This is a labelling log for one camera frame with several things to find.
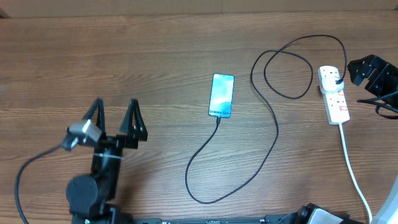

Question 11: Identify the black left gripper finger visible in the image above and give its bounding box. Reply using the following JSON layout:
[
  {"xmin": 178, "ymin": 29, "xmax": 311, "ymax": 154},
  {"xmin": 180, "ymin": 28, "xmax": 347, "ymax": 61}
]
[
  {"xmin": 82, "ymin": 98, "xmax": 106, "ymax": 139},
  {"xmin": 119, "ymin": 99, "xmax": 148, "ymax": 141}
]

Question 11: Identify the blue Galaxy smartphone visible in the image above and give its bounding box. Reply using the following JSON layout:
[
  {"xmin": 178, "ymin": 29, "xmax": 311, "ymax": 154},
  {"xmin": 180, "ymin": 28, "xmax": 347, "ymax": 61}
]
[{"xmin": 208, "ymin": 73, "xmax": 235, "ymax": 118}]

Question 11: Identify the black charger cable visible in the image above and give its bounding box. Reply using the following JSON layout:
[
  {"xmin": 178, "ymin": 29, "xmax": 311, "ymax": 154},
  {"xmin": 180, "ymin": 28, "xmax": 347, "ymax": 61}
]
[{"xmin": 185, "ymin": 34, "xmax": 348, "ymax": 205}]

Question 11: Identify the white power strip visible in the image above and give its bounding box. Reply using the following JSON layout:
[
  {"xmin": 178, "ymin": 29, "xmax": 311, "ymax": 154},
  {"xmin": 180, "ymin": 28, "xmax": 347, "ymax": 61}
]
[{"xmin": 318, "ymin": 65, "xmax": 350, "ymax": 125}]

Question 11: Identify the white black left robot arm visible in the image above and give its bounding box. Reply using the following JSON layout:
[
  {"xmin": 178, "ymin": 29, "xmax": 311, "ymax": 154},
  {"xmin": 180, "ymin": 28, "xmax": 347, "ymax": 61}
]
[{"xmin": 61, "ymin": 98, "xmax": 148, "ymax": 224}]

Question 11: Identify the white charger adapter plug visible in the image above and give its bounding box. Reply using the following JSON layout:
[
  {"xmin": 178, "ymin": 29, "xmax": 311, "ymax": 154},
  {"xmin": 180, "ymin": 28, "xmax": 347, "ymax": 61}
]
[{"xmin": 320, "ymin": 76, "xmax": 345, "ymax": 94}]

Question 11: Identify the white power strip cord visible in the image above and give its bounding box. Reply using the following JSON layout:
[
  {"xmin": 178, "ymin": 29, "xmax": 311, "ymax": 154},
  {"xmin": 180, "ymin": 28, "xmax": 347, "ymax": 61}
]
[{"xmin": 338, "ymin": 123, "xmax": 374, "ymax": 224}]

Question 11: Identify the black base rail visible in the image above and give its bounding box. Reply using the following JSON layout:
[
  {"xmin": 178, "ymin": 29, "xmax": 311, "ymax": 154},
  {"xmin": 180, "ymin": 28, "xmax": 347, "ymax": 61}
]
[{"xmin": 133, "ymin": 213, "xmax": 297, "ymax": 224}]

